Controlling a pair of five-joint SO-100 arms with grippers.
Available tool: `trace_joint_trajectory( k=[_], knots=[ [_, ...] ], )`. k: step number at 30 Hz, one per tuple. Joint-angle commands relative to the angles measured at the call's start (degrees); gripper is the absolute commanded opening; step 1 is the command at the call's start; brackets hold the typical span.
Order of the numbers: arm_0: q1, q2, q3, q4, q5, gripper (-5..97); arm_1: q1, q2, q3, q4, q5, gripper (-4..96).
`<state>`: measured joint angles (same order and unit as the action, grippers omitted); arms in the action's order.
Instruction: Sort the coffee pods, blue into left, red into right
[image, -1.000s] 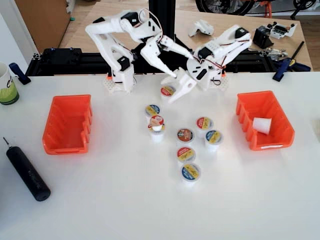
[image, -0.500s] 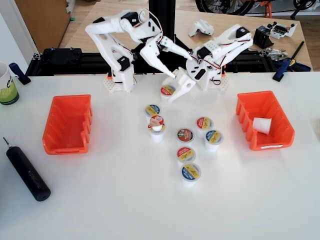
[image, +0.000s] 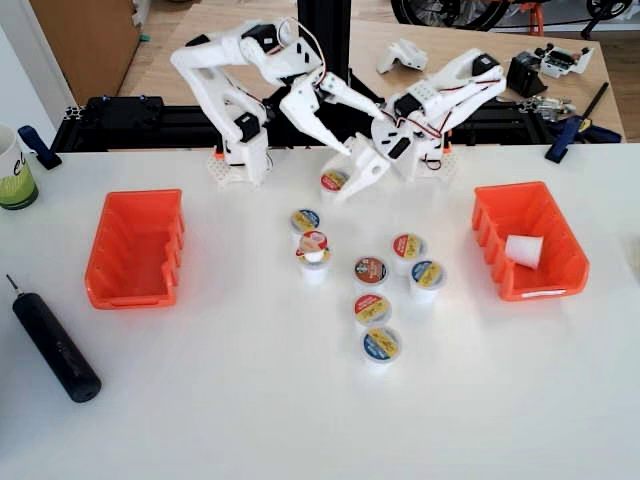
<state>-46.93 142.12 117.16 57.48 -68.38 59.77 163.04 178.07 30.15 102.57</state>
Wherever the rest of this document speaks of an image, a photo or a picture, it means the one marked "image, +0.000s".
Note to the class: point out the orange stand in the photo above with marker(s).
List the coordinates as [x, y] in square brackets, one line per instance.
[537, 17]

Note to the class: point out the blue lid coffee pod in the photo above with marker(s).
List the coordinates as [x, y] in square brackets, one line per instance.
[426, 273]
[305, 220]
[314, 274]
[381, 344]

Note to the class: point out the black electric screwdriver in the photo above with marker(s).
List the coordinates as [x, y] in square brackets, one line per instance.
[55, 345]

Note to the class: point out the coffee pod with peeled lid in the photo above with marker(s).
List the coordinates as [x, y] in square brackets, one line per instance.
[314, 241]

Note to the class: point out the fixed white gripper finger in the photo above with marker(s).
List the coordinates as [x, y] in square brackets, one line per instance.
[302, 107]
[367, 167]

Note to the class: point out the black printed plastic part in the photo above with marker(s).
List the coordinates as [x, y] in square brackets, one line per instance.
[525, 75]

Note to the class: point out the blue black bar clamp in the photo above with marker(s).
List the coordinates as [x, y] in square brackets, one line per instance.
[562, 137]

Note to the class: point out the red lid coffee pod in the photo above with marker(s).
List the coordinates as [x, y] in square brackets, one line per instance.
[334, 180]
[407, 246]
[525, 250]
[371, 307]

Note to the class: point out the black bicycle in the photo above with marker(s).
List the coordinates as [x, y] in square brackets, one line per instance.
[425, 15]

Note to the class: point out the orange plastic storage bin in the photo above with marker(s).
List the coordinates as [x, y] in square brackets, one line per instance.
[135, 250]
[550, 280]

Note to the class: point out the brown lid coffee pod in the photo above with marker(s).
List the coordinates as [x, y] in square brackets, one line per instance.
[371, 270]

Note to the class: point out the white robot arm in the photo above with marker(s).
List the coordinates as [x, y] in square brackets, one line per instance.
[205, 55]
[460, 70]

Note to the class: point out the brown wooden cabinet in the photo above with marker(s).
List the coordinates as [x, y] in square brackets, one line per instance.
[85, 45]

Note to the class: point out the white and green mug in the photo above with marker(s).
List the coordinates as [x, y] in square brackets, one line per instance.
[15, 185]

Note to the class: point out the black aluminium frame rail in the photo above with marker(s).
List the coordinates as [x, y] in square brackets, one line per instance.
[175, 125]

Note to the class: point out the metal hand tools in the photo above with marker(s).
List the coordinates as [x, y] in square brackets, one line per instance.
[550, 107]

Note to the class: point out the white crumpled sheet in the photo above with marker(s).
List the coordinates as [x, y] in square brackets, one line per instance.
[140, 10]

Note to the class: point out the black aluminium frame post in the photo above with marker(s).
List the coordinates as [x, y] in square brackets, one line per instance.
[337, 30]

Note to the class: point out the moving white gripper finger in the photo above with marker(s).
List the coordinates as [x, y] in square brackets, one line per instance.
[345, 92]
[342, 154]

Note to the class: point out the white printed plastic part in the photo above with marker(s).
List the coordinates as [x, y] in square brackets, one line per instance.
[400, 52]

